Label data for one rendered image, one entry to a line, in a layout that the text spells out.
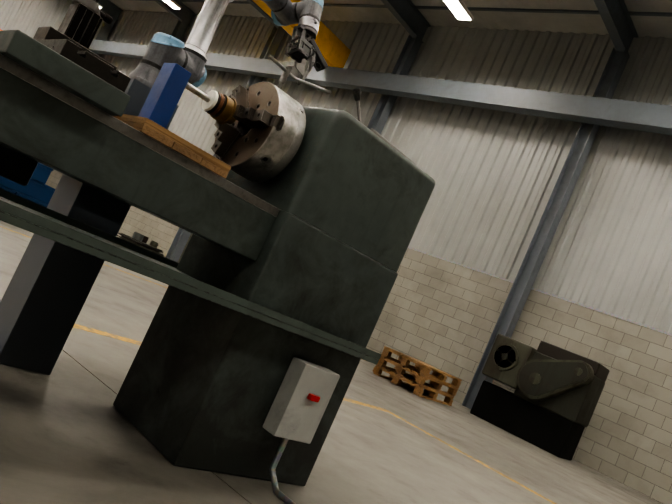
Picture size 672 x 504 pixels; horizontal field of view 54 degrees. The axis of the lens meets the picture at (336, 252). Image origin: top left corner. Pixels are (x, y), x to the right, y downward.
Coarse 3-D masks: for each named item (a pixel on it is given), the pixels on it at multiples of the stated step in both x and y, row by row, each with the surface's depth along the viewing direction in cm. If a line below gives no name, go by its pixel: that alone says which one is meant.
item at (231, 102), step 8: (224, 96) 209; (216, 104) 205; (224, 104) 207; (232, 104) 208; (208, 112) 207; (216, 112) 206; (224, 112) 207; (232, 112) 208; (216, 120) 213; (224, 120) 209; (232, 120) 211
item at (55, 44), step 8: (40, 40) 171; (48, 40) 166; (56, 40) 162; (64, 40) 158; (56, 48) 160; (64, 48) 157; (72, 48) 158; (80, 48) 160; (64, 56) 158; (72, 56) 159; (80, 56) 160; (88, 56) 161; (80, 64) 160; (88, 64) 162; (96, 64) 163; (104, 64) 164; (96, 72) 163; (104, 72) 164; (112, 72) 169; (120, 72) 167; (104, 80) 165; (112, 80) 166; (120, 80) 168; (128, 80) 169; (120, 88) 168
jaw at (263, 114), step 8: (240, 112) 208; (248, 112) 207; (256, 112) 208; (264, 112) 205; (240, 120) 210; (248, 120) 208; (256, 120) 206; (264, 120) 206; (272, 120) 208; (280, 120) 208
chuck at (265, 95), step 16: (256, 96) 219; (272, 96) 212; (288, 96) 216; (272, 112) 209; (288, 112) 211; (240, 128) 221; (256, 128) 212; (272, 128) 206; (288, 128) 210; (240, 144) 215; (256, 144) 209; (272, 144) 208; (288, 144) 211; (224, 160) 218; (240, 160) 211; (256, 160) 210; (272, 160) 211; (256, 176) 217
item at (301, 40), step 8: (296, 32) 235; (304, 32) 235; (312, 32) 237; (296, 40) 232; (304, 40) 232; (288, 48) 234; (296, 48) 231; (304, 48) 233; (312, 48) 236; (288, 56) 236; (296, 56) 235; (304, 56) 234
